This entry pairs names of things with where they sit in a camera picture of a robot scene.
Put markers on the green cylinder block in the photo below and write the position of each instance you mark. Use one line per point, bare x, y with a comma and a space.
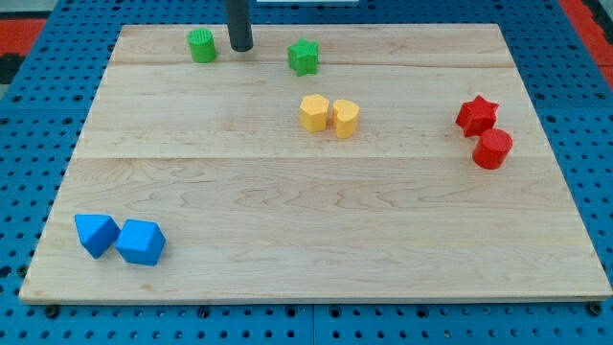
202, 45

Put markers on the yellow hexagon block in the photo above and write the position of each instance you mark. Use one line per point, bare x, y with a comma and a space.
314, 112

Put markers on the yellow heart block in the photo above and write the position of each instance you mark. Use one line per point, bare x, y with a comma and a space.
345, 116

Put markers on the wooden board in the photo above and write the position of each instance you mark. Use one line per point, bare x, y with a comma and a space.
255, 209

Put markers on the green star block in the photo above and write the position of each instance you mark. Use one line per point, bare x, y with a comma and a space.
303, 57

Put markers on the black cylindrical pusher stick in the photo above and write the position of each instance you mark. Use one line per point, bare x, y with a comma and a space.
239, 25

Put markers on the blue cube block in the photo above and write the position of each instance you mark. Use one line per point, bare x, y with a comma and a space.
140, 242

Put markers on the red star block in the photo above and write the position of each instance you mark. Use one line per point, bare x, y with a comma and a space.
476, 116

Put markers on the red cylinder block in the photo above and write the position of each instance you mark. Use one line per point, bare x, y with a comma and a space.
492, 148

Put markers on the blue triangle block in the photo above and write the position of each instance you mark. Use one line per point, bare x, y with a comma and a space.
96, 232

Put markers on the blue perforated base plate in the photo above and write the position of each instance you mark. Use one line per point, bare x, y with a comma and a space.
47, 102

